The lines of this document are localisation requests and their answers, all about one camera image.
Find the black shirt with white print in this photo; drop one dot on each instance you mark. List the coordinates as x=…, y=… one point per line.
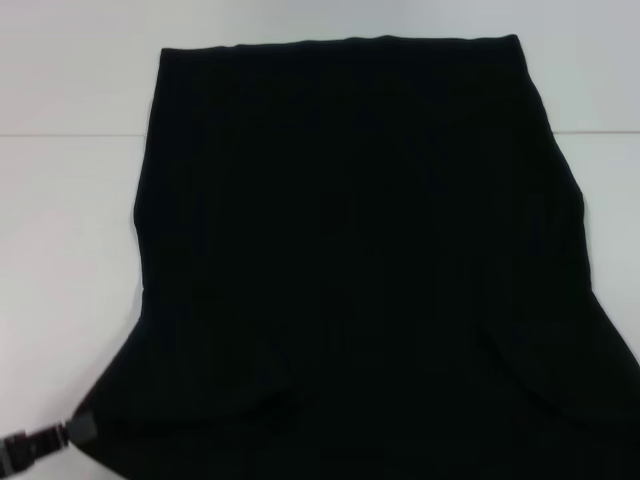
x=360, y=250

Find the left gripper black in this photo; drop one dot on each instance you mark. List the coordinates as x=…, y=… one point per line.
x=17, y=450

